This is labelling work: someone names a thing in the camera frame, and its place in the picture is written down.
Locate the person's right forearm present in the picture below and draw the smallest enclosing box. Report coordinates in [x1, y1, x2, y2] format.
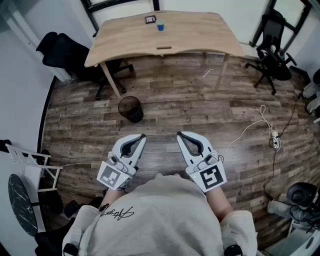
[204, 186, 235, 222]

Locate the person's left forearm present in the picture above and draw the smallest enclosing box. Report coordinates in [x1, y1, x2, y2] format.
[101, 186, 121, 211]

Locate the light wooden table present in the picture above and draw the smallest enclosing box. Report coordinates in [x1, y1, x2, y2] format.
[84, 9, 247, 99]

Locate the round black marble table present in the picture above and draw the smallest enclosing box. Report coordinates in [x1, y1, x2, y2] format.
[7, 173, 63, 238]

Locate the black window frame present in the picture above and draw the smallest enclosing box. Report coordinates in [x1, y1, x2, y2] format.
[80, 0, 161, 32]
[249, 0, 313, 48]

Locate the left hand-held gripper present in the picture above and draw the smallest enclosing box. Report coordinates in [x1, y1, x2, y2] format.
[96, 133, 147, 191]

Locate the black waste bin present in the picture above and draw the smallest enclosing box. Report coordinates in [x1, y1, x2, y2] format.
[117, 95, 145, 124]

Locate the white power strip with cable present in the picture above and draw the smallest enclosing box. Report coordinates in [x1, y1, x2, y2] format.
[217, 104, 276, 154]

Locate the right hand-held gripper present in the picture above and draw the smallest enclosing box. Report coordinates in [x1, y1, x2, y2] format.
[176, 131, 228, 194]

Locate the black floor cable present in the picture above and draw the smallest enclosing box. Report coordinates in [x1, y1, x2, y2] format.
[262, 93, 302, 201]

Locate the black dome-shaped device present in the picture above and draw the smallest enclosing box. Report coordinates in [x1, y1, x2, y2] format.
[286, 182, 320, 208]

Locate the thin white floor cable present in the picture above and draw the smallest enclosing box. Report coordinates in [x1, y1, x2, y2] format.
[61, 161, 102, 168]

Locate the light gray fabric object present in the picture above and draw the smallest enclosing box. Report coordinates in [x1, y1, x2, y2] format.
[301, 69, 320, 116]

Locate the person in white shirt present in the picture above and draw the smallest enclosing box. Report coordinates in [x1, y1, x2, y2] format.
[61, 173, 258, 256]

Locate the gray fabric bundle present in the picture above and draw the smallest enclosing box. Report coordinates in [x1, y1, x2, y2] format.
[267, 193, 301, 216]

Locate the white cloth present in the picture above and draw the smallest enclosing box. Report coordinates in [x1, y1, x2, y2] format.
[259, 44, 279, 58]

